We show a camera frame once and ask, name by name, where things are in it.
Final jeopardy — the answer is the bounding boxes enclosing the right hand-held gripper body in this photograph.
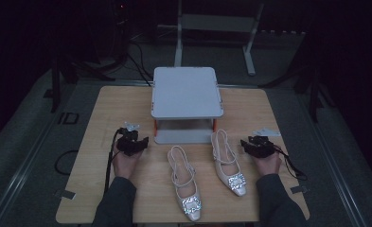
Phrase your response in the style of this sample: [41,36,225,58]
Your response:
[248,127,282,159]

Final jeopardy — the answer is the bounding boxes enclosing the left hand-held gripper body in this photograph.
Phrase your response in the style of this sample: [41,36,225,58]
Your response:
[116,121,142,157]

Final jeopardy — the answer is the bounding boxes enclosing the white buckled slingback shoe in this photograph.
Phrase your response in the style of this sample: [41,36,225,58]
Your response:
[210,129,248,198]
[167,145,204,222]

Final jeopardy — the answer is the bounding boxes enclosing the grey two-tier shoe rack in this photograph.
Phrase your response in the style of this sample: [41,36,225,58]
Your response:
[151,66,224,146]

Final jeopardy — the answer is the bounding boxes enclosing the person's right hand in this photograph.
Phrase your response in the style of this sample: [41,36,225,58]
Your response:
[251,151,283,177]

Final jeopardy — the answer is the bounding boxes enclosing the person's left hand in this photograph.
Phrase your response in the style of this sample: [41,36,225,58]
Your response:
[112,147,144,180]

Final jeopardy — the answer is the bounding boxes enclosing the black stand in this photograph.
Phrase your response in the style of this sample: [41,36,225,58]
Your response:
[258,61,337,125]
[43,55,115,114]

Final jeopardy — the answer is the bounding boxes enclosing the white metal stand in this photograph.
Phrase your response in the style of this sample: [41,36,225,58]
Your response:
[173,0,266,77]

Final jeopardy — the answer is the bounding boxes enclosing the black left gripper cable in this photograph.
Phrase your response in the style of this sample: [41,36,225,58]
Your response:
[103,127,125,195]

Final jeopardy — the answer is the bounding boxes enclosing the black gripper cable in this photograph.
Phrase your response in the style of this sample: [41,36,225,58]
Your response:
[103,127,125,195]
[272,144,309,183]

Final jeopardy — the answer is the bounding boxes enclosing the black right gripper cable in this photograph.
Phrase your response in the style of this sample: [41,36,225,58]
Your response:
[272,144,309,183]

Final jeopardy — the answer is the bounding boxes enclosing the black floor cable loop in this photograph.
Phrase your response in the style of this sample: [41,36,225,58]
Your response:
[53,148,80,176]

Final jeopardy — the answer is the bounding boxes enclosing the black floor cables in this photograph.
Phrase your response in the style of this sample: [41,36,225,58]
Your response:
[126,40,153,88]

